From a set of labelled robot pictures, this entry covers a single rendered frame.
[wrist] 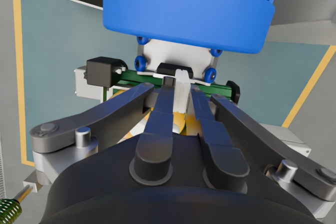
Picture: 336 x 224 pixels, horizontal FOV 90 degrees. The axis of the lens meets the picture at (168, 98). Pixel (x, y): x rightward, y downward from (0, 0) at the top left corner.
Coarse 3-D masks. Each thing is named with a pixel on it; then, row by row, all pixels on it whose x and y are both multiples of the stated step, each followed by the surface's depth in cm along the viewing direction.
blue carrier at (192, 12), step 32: (128, 0) 20; (160, 0) 18; (192, 0) 18; (224, 0) 18; (256, 0) 20; (128, 32) 22; (160, 32) 20; (192, 32) 19; (224, 32) 20; (256, 32) 22
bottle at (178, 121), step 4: (176, 112) 42; (184, 112) 46; (176, 116) 41; (180, 116) 42; (176, 120) 40; (180, 120) 41; (184, 120) 43; (176, 124) 40; (180, 124) 41; (184, 124) 43; (180, 128) 41
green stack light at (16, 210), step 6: (6, 198) 42; (0, 204) 40; (6, 204) 41; (12, 204) 41; (18, 204) 42; (0, 210) 39; (6, 210) 40; (12, 210) 41; (18, 210) 42; (0, 216) 39; (6, 216) 39; (12, 216) 41; (0, 222) 38; (6, 222) 39; (12, 222) 41
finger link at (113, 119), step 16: (128, 96) 11; (144, 96) 13; (96, 112) 9; (112, 112) 9; (128, 112) 11; (144, 112) 14; (32, 128) 7; (48, 128) 7; (64, 128) 7; (96, 128) 8; (112, 128) 9; (128, 128) 12; (32, 144) 6; (48, 144) 6; (64, 144) 7; (112, 144) 10
